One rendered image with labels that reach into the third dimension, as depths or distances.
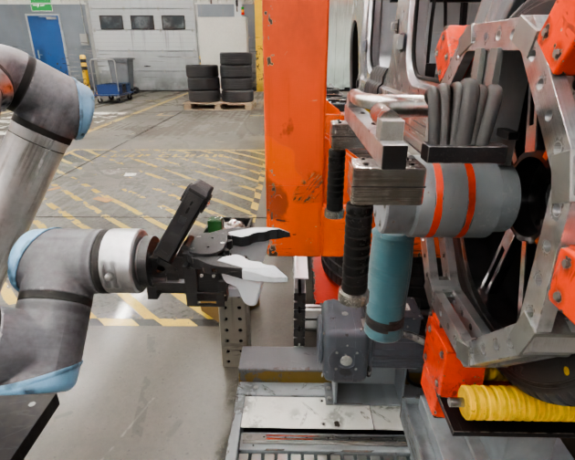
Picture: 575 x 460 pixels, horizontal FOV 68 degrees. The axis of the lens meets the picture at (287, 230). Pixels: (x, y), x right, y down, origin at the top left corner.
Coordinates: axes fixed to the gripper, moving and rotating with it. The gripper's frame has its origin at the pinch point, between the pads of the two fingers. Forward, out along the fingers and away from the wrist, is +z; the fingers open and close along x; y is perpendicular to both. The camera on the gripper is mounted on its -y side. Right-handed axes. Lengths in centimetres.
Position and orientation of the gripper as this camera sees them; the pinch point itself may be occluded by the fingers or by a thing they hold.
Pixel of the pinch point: (288, 249)
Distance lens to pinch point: 58.4
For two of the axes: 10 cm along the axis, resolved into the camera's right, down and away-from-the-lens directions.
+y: 0.0, 9.2, 3.8
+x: -0.2, 3.8, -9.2
